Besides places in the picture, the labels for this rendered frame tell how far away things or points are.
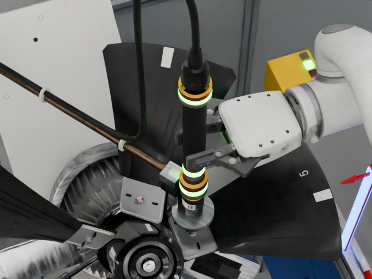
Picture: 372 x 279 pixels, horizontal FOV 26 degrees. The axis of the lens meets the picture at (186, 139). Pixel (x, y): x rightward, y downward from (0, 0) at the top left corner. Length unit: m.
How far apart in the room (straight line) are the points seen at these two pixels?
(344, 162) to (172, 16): 1.08
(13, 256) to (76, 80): 0.34
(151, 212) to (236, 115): 0.27
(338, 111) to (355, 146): 1.76
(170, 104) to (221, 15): 0.84
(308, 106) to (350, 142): 1.78
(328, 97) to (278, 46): 1.17
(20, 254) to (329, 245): 0.55
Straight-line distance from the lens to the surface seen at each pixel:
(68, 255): 1.49
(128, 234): 1.33
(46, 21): 1.48
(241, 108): 1.17
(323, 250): 1.44
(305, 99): 1.17
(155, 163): 1.27
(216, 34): 2.18
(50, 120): 1.52
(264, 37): 2.28
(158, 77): 1.31
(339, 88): 1.18
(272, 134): 1.15
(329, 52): 1.14
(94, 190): 1.46
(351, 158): 2.91
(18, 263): 1.48
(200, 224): 1.32
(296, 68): 1.74
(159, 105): 1.31
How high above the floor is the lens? 2.45
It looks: 58 degrees down
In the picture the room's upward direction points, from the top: straight up
